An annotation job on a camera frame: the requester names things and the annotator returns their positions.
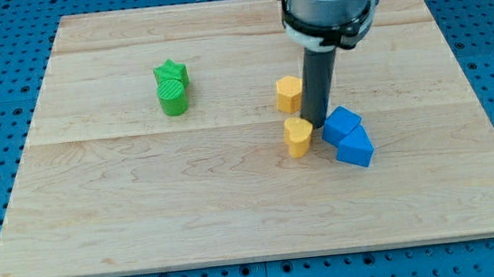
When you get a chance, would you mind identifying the yellow heart block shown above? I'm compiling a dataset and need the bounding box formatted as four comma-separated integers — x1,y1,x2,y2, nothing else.
283,118,313,158

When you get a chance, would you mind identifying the yellow hexagon block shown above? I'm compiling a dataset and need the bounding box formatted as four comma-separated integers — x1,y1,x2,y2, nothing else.
275,75,303,113

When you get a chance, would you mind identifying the green cylinder block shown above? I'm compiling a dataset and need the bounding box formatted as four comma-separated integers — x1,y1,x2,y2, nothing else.
157,79,188,117

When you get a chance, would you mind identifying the wooden board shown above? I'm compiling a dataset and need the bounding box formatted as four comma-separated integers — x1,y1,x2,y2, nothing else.
0,0,494,277

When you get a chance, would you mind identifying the blue cube block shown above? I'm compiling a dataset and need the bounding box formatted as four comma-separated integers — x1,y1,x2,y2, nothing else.
322,106,362,147

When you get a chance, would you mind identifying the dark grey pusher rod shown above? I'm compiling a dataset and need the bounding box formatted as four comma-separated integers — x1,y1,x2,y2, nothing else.
300,49,336,129

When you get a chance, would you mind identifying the green star block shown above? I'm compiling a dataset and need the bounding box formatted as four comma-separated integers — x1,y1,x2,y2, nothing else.
153,59,190,88

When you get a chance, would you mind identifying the blue triangle block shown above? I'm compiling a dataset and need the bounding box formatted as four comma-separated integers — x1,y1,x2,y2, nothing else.
336,125,375,167

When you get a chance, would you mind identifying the black cable clamp ring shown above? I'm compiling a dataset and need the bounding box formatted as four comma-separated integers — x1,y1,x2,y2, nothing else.
280,0,386,58

